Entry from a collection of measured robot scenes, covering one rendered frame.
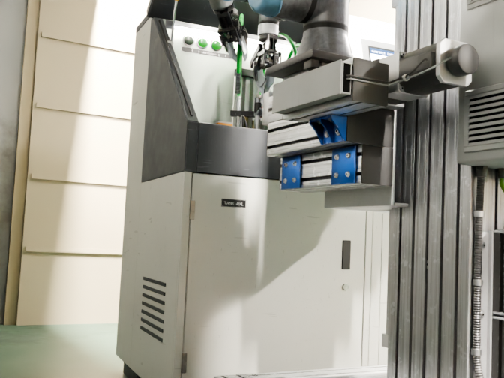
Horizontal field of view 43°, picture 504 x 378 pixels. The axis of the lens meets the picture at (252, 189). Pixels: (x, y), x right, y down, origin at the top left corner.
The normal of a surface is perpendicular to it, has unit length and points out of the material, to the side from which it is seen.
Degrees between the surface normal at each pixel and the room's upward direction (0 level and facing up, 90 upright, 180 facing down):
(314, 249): 90
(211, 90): 90
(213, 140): 90
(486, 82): 90
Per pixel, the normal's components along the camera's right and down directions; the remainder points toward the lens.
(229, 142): 0.39, -0.05
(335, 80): -0.88, -0.07
